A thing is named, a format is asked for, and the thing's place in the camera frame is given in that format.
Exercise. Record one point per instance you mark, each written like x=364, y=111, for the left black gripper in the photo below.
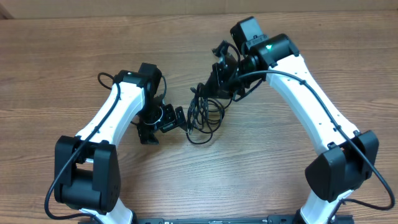
x=144, y=130

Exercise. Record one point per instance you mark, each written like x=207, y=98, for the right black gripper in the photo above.
x=217, y=83

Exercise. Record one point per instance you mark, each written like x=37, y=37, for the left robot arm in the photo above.
x=86, y=174

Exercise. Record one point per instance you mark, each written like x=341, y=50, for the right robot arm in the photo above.
x=345, y=155

